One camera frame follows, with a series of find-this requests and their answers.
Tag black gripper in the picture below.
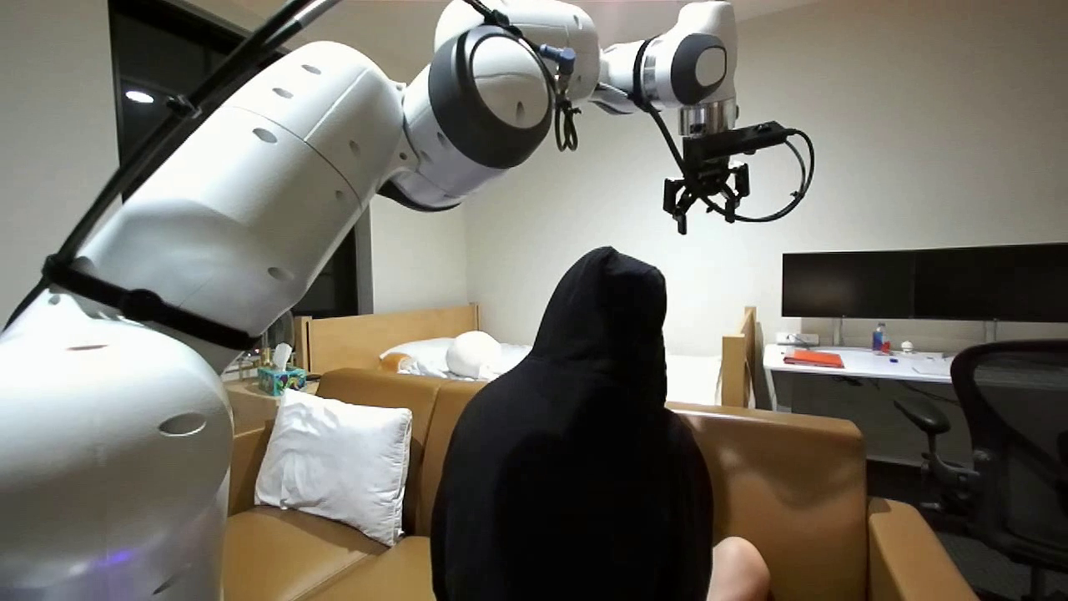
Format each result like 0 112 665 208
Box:
660 132 751 233

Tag black hoodie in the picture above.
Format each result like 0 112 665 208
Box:
430 248 710 601

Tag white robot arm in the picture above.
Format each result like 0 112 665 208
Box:
0 0 734 601

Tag red book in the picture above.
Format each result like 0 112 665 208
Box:
785 351 845 366

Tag blue bottle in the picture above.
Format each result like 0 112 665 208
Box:
873 323 887 351

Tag white desk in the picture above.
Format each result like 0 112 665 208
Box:
761 343 953 411

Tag black computer monitor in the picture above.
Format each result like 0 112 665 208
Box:
780 244 1068 320

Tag white bed pillows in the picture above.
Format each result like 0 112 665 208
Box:
382 330 527 385

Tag tan leather sofa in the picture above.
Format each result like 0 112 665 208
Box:
224 366 977 601

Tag seated person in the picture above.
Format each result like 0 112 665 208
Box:
708 536 771 601

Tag black office chair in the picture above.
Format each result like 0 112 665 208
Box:
899 341 1068 601

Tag white square pillow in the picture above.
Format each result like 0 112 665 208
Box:
254 390 413 543

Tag teal tissue box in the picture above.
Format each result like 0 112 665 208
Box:
257 343 307 397

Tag dark framed window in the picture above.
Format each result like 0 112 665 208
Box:
108 0 363 327

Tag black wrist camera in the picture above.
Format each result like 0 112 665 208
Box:
716 120 790 155

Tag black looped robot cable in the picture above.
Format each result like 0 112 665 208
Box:
0 0 818 337

